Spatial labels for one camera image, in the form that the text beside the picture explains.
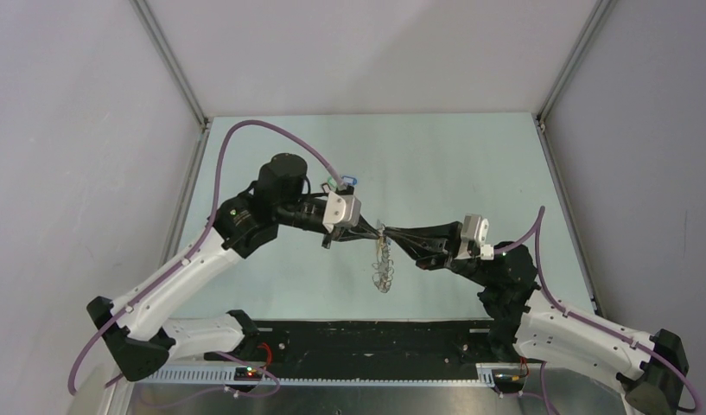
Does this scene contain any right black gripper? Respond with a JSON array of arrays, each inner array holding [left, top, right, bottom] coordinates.
[[384, 220, 495, 288]]

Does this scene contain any metal keyring band with rings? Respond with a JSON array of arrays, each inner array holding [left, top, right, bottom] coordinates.
[[372, 220, 395, 294]]

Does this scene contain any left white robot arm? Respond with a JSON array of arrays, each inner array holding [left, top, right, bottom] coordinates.
[[86, 153, 379, 382]]

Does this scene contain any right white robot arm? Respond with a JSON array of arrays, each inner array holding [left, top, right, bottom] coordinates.
[[382, 218, 689, 414]]

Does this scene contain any right controller board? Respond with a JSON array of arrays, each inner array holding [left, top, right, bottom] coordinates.
[[493, 373, 529, 383]]

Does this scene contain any controller board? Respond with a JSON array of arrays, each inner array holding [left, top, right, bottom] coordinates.
[[233, 366, 264, 382], [493, 373, 529, 383]]

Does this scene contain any left controller board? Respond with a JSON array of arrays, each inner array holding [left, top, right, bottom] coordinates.
[[233, 366, 264, 382]]

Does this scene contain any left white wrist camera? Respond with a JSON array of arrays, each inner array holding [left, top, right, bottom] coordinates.
[[322, 192, 361, 233]]

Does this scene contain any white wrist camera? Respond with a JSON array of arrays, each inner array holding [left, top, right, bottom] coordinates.
[[322, 192, 361, 233], [455, 214, 494, 260]]

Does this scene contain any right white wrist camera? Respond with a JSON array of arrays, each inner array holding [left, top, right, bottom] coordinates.
[[455, 214, 494, 260]]

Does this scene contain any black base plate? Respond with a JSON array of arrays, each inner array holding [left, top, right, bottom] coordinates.
[[228, 320, 522, 380]]

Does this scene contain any white slotted cable duct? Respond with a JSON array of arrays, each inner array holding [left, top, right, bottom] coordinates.
[[138, 365, 495, 387]]

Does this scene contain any right aluminium corner post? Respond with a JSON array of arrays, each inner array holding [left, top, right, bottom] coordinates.
[[534, 0, 620, 133]]

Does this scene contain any aluminium corner post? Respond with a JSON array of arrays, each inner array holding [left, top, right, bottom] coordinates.
[[129, 0, 212, 130], [534, 0, 620, 133]]

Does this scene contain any left aluminium corner post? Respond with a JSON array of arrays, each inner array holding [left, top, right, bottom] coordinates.
[[129, 0, 212, 130]]

